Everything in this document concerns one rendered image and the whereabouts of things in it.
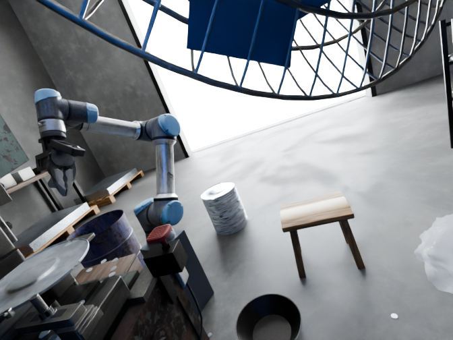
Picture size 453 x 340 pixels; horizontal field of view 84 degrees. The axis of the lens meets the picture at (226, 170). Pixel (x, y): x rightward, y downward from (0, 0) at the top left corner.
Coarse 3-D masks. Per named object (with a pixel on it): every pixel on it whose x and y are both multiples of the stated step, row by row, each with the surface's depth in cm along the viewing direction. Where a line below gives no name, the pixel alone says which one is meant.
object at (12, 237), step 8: (0, 216) 60; (0, 224) 59; (8, 224) 62; (0, 232) 57; (8, 232) 60; (0, 240) 56; (8, 240) 58; (16, 240) 62; (0, 248) 56; (8, 248) 57; (0, 256) 55
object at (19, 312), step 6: (24, 306) 57; (30, 306) 58; (18, 312) 56; (24, 312) 57; (12, 318) 54; (18, 318) 55; (0, 324) 52; (6, 324) 53; (12, 324) 54; (0, 330) 52; (6, 330) 53; (12, 330) 54; (0, 336) 51; (6, 336) 52; (12, 336) 53
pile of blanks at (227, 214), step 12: (204, 204) 202; (216, 204) 191; (228, 204) 192; (240, 204) 202; (216, 216) 197; (228, 216) 194; (240, 216) 199; (216, 228) 203; (228, 228) 197; (240, 228) 200
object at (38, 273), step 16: (80, 240) 79; (32, 256) 79; (48, 256) 75; (64, 256) 72; (80, 256) 68; (16, 272) 72; (32, 272) 68; (48, 272) 65; (64, 272) 63; (0, 288) 66; (16, 288) 62; (32, 288) 61; (48, 288) 58; (0, 304) 59; (16, 304) 56
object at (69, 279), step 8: (64, 240) 85; (72, 240) 82; (88, 240) 79; (64, 280) 70; (72, 280) 72; (56, 288) 67; (64, 288) 69; (40, 296) 67; (48, 296) 66; (56, 296) 67
